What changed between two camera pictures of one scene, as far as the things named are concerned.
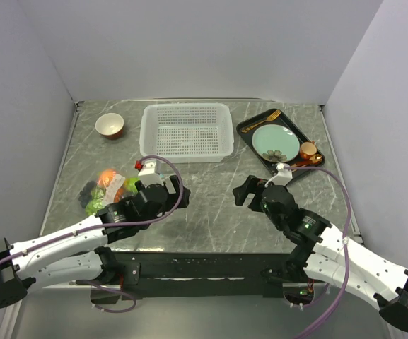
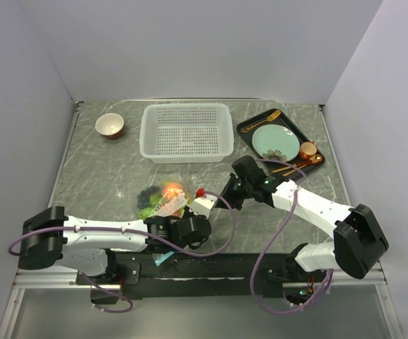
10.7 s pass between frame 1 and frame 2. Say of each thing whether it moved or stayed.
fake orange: moved
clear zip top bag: moved
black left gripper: moved
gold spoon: stayed
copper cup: stayed
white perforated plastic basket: stayed
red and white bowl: stayed
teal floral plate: stayed
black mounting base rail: stayed
